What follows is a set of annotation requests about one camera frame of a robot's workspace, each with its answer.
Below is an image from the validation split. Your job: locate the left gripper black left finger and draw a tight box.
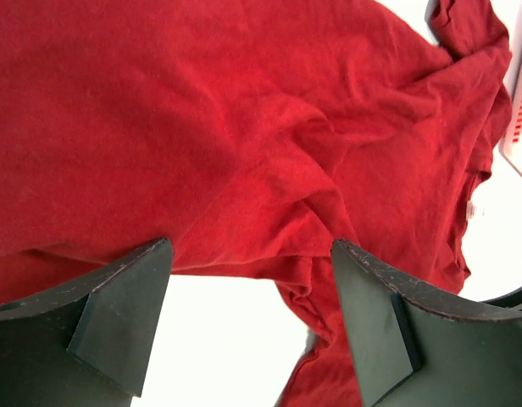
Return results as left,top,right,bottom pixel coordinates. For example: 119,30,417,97
0,238,173,406

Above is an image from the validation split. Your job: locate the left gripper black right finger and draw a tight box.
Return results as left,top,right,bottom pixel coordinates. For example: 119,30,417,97
331,239,522,406

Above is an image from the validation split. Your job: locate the dark red t shirt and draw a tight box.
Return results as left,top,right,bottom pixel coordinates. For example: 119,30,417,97
0,1,511,406

